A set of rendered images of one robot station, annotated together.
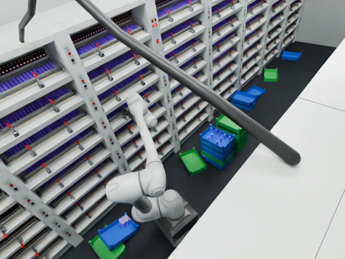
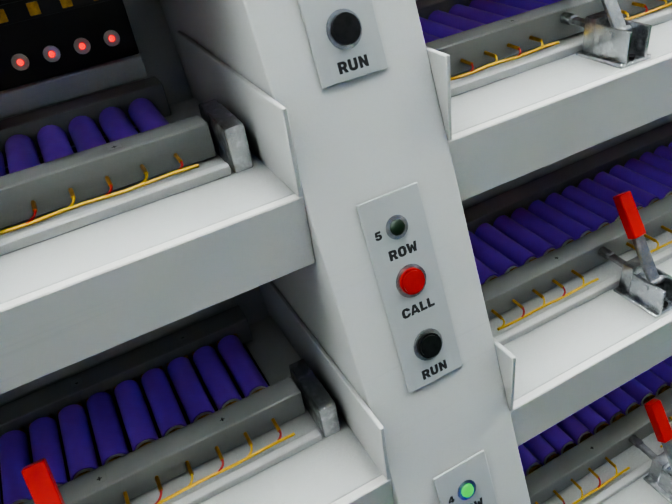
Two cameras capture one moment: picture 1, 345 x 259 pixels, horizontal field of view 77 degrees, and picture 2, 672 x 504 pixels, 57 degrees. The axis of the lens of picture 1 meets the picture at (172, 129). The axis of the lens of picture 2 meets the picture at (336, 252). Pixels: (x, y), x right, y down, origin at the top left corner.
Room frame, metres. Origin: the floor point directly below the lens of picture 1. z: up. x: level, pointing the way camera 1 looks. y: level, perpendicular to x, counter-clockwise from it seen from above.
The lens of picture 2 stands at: (1.47, -0.10, 1.14)
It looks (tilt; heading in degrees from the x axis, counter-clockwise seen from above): 17 degrees down; 21
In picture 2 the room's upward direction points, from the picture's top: 17 degrees counter-clockwise
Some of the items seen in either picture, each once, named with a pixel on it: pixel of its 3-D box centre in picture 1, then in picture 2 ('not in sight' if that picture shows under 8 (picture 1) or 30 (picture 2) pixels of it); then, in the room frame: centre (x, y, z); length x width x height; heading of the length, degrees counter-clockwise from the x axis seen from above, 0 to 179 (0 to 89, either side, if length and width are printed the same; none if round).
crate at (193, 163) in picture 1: (192, 161); not in sight; (1.58, -0.16, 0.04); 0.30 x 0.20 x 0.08; 16
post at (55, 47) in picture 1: (102, 131); not in sight; (1.43, 0.59, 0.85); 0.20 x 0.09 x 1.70; 40
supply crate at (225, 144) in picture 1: (216, 137); not in sight; (1.57, -0.44, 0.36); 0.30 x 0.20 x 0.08; 39
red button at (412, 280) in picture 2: not in sight; (409, 280); (1.80, -0.02, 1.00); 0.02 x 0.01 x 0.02; 130
